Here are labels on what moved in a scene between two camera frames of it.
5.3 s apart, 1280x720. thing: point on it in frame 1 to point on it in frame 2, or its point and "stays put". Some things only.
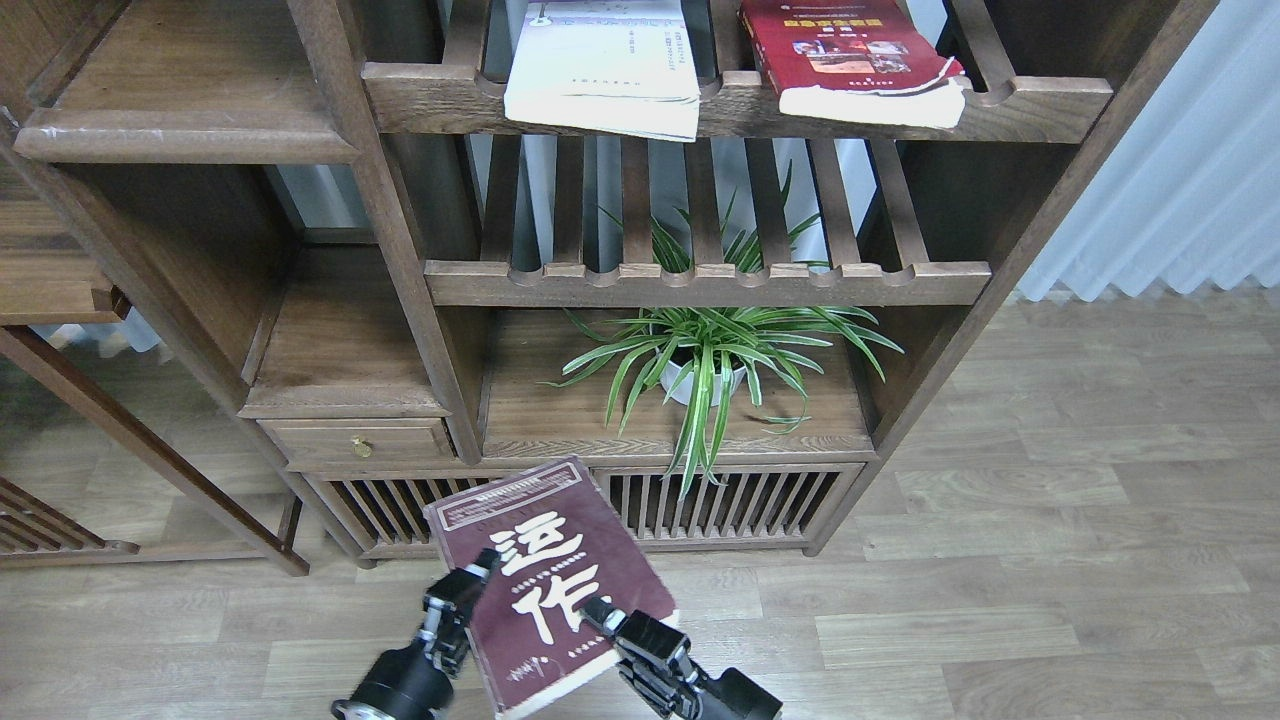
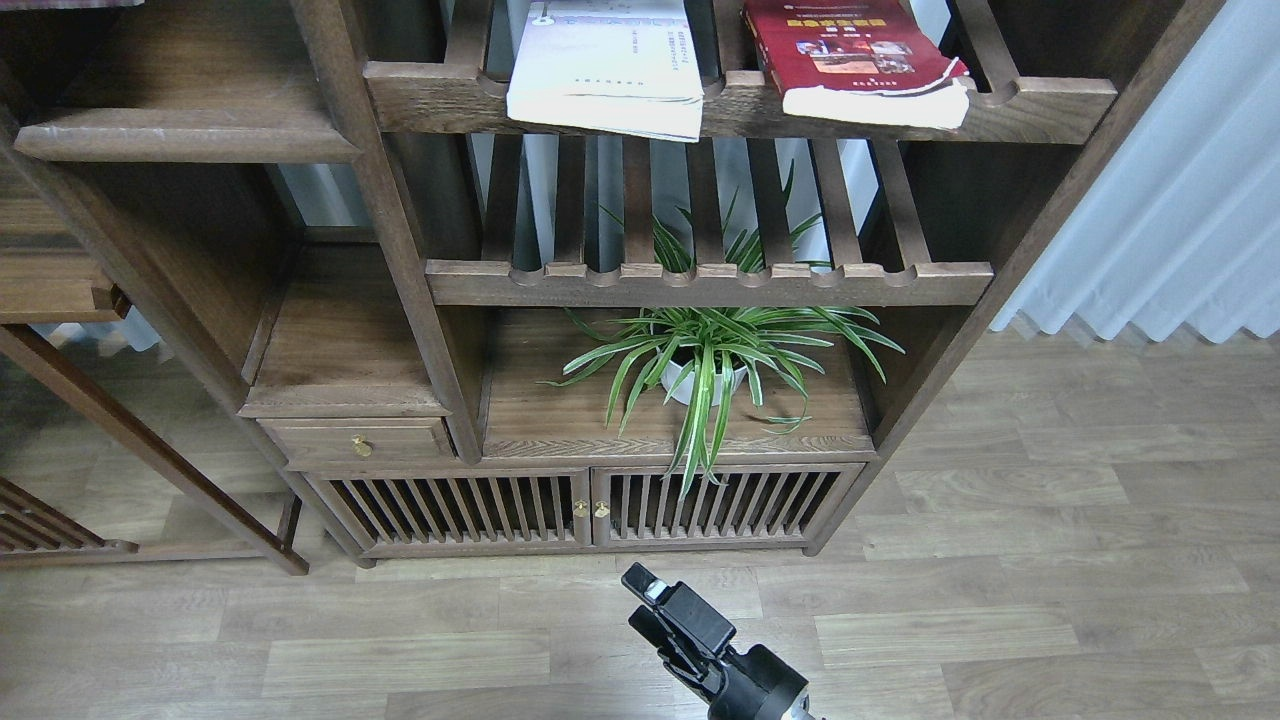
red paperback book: x=860 y=63 stays put
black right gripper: x=656 y=660 to x=691 y=635
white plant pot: x=683 y=391 stays put
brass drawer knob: x=361 y=448 stays put
